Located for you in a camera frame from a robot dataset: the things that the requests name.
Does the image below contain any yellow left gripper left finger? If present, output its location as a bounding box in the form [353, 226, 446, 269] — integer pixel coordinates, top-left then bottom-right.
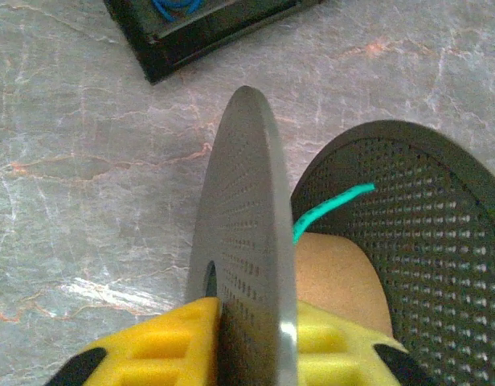
[42, 296, 223, 386]

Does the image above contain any blue cable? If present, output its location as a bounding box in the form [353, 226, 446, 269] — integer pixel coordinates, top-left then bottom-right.
[150, 0, 204, 22]

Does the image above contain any black perforated cable spool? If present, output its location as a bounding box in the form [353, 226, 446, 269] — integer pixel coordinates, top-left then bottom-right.
[185, 84, 495, 386]

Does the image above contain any green cable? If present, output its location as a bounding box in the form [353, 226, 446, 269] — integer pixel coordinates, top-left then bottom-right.
[291, 183, 376, 245]

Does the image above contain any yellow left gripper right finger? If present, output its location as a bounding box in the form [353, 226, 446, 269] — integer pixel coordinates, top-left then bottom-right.
[295, 301, 437, 386]

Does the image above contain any black plastic bin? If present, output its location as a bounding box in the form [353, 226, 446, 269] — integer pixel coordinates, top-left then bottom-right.
[104, 0, 325, 86]

